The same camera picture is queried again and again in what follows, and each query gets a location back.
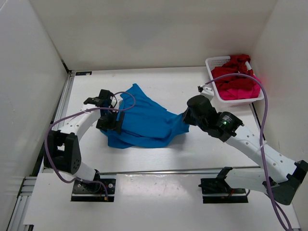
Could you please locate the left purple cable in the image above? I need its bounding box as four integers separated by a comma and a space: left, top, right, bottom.
44, 91, 136, 201

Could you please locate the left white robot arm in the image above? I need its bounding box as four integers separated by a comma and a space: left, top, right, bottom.
43, 90, 125, 186

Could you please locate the aluminium frame rail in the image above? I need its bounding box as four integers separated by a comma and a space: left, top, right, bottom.
9, 67, 256, 231

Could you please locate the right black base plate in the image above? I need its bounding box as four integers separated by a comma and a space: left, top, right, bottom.
198, 167, 250, 204

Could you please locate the white plastic basket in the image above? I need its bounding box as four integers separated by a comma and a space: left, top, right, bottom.
205, 54, 264, 106

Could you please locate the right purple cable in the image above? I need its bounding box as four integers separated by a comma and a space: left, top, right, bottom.
197, 73, 294, 231

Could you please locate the blue t shirt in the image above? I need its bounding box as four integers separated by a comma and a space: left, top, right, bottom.
101, 83, 190, 149

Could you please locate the dark red t shirt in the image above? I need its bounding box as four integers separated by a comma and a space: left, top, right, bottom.
210, 53, 257, 93

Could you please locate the purple cable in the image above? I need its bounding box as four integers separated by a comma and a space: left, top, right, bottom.
197, 73, 294, 231
44, 91, 136, 201

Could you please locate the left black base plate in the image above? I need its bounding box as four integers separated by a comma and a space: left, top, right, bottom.
71, 178, 116, 202

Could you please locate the pink t shirt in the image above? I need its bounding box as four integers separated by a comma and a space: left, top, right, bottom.
216, 77, 260, 101

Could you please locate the black label sticker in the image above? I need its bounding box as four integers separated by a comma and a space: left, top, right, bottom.
75, 71, 92, 76

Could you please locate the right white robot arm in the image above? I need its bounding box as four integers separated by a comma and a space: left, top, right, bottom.
182, 94, 308, 205

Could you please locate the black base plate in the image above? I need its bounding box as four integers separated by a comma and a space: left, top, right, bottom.
71, 178, 116, 202
198, 167, 250, 204

